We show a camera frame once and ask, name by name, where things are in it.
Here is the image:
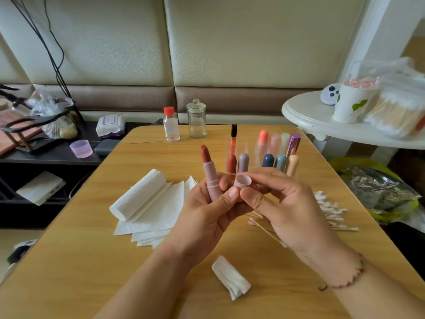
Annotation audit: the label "person's right forearm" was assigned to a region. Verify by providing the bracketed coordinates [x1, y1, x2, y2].
[328, 259, 425, 319]

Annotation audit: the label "pink tray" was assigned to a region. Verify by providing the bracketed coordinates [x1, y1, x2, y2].
[0, 109, 44, 157]

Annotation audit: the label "black cables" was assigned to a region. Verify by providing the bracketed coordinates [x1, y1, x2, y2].
[7, 0, 81, 120]

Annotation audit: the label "black low shelf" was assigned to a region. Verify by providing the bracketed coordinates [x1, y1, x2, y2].
[0, 119, 160, 229]

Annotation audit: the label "red lipstick dusty pink tube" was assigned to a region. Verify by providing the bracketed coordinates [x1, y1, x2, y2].
[201, 144, 223, 202]

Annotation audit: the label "yellow-green bin with bag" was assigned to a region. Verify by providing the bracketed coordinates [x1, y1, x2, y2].
[330, 157, 422, 223]

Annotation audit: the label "clear bottle red cap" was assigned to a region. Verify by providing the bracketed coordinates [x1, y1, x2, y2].
[163, 106, 181, 143]

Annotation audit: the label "wet wipes pack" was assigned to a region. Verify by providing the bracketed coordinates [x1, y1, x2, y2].
[96, 115, 126, 138]

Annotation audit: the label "pile of cotton swabs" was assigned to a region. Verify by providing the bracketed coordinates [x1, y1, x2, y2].
[313, 191, 359, 232]

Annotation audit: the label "white panda figure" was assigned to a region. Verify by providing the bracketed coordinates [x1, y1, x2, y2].
[320, 83, 341, 105]

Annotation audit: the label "white tissue sheet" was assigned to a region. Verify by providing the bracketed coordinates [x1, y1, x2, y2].
[212, 255, 252, 301]

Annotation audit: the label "stack of white tissues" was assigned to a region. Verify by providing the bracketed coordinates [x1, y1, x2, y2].
[109, 169, 199, 249]

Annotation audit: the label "black clip tool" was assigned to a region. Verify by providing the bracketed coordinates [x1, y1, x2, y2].
[0, 84, 21, 107]

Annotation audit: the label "thin wrist bracelet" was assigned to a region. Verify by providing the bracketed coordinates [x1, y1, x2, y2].
[317, 254, 365, 291]

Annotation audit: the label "person's left hand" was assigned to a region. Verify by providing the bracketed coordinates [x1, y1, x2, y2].
[162, 172, 253, 266]

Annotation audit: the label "crumpled clear plastic bag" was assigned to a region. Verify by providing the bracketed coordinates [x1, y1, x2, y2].
[27, 86, 79, 140]

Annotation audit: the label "white power bank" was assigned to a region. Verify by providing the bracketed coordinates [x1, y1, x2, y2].
[16, 171, 66, 206]

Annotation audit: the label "small purple plastic cup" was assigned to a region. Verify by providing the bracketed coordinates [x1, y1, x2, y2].
[70, 139, 94, 159]

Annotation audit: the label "dusty pink lipstick cap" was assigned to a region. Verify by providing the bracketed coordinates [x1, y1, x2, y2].
[234, 172, 253, 190]

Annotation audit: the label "person's right hand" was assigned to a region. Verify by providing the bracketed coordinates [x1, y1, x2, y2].
[239, 168, 365, 288]

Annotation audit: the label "red lipstick mauve tube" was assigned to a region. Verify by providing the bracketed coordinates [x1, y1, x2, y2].
[238, 152, 251, 173]

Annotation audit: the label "person's left forearm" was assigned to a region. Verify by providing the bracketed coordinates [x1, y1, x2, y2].
[93, 252, 200, 319]

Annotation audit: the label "white mug green leaf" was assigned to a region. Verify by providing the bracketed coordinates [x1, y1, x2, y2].
[332, 78, 381, 124]

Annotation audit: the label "glass jar with lid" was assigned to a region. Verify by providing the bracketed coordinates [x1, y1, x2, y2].
[186, 98, 207, 138]

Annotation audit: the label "beige padded backrest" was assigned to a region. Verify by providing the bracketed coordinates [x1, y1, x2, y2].
[0, 0, 369, 124]

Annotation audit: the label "clear acrylic lipstick organizer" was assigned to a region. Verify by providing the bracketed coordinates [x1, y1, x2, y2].
[230, 124, 302, 178]

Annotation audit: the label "white round side table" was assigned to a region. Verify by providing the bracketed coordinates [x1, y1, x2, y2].
[282, 91, 425, 150]

